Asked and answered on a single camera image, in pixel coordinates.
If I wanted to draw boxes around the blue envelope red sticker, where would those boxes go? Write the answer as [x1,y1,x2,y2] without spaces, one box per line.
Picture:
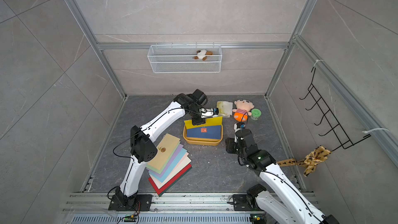
[186,125,222,140]

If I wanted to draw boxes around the yellow plastic storage box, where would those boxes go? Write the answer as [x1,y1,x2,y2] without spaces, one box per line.
[183,120,223,146]

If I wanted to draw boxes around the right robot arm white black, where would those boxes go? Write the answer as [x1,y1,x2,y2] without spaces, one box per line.
[226,128,339,224]

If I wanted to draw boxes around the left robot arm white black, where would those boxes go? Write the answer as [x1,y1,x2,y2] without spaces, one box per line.
[112,89,218,204]

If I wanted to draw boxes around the green round lid container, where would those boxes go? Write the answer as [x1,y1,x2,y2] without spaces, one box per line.
[250,108,262,121]

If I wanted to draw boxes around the plush doll orange pink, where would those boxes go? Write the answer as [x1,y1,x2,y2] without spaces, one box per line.
[232,99,255,122]

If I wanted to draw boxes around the small brown white plush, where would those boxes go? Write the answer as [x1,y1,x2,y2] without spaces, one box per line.
[194,50,213,61]

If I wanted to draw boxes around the light blue envelope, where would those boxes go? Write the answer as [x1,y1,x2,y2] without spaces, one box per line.
[149,152,187,182]

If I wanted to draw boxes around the pink envelope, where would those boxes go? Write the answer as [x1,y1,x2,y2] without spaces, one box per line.
[150,153,191,185]

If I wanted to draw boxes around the cream white envelope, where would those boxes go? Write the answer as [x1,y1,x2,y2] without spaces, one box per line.
[148,156,192,190]

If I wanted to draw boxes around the dark green envelope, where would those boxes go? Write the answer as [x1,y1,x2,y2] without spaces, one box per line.
[158,167,192,197]

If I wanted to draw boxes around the right green circuit board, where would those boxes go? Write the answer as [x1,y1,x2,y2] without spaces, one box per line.
[249,214,267,224]

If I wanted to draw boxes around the green circuit board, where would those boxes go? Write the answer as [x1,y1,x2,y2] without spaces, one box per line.
[123,216,138,223]
[249,214,267,224]

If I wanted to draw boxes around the yellow black patterned cloth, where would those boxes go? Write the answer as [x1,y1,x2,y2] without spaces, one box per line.
[277,146,332,177]

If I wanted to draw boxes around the purple envelope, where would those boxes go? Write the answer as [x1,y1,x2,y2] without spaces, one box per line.
[148,144,187,178]

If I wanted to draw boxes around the left green circuit board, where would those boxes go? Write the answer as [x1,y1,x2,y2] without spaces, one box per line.
[123,216,138,223]

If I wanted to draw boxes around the white wire mesh basket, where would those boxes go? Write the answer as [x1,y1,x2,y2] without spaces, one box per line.
[147,44,222,73]

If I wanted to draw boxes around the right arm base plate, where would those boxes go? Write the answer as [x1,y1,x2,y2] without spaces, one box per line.
[232,194,257,211]

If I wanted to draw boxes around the black wire hook rack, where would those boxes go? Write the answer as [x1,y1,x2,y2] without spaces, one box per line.
[299,67,371,151]

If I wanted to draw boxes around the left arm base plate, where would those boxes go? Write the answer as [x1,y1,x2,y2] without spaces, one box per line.
[108,194,152,212]

